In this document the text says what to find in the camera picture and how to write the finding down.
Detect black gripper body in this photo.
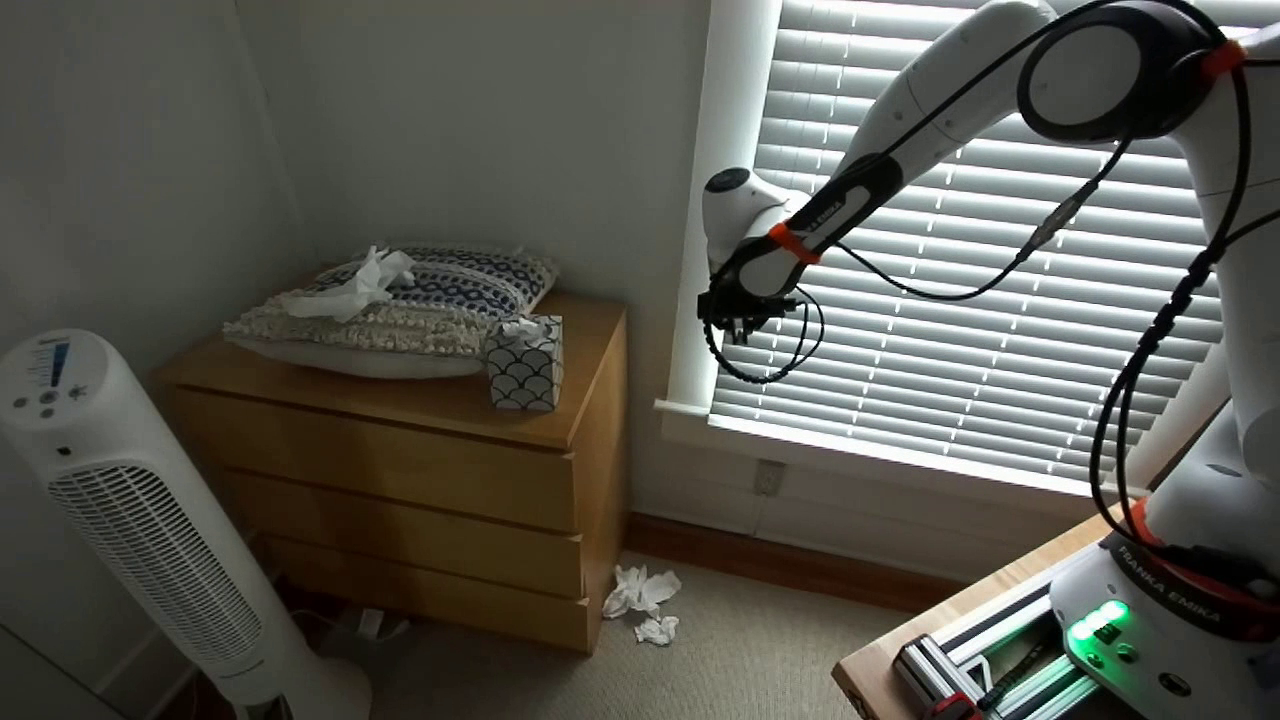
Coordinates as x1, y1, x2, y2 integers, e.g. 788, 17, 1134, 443
696, 276, 797, 343

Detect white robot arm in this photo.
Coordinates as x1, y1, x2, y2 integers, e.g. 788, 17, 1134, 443
696, 0, 1280, 720

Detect patterned tissue box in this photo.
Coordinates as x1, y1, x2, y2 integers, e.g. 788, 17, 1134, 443
482, 316, 562, 412

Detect white window blinds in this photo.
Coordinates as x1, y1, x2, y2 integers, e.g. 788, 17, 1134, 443
698, 0, 1277, 487

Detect crumpled tissue on floor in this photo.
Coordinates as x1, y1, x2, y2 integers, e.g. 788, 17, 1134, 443
602, 564, 680, 647

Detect wooden dresser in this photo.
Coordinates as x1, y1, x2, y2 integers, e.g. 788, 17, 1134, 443
158, 297, 626, 652

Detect crumpled tissue on pillow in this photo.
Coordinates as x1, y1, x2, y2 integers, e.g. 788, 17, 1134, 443
282, 249, 416, 325

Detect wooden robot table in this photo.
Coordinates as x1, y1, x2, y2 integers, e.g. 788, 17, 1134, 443
833, 512, 1117, 720

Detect white tower fan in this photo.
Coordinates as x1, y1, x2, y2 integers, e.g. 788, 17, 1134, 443
0, 327, 372, 720

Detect wall power outlet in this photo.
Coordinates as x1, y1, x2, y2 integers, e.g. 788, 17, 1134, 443
750, 458, 788, 496

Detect metal table clamp rail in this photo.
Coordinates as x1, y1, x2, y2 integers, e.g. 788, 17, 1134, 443
890, 582, 1108, 720

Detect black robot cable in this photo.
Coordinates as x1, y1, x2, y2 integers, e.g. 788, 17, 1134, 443
698, 0, 1280, 564

